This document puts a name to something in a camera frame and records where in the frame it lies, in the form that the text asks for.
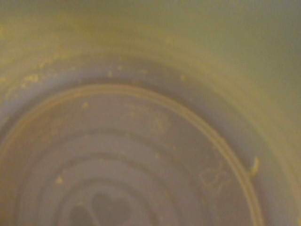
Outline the yellow plastic bowl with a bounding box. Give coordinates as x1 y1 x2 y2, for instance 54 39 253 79
0 0 301 226

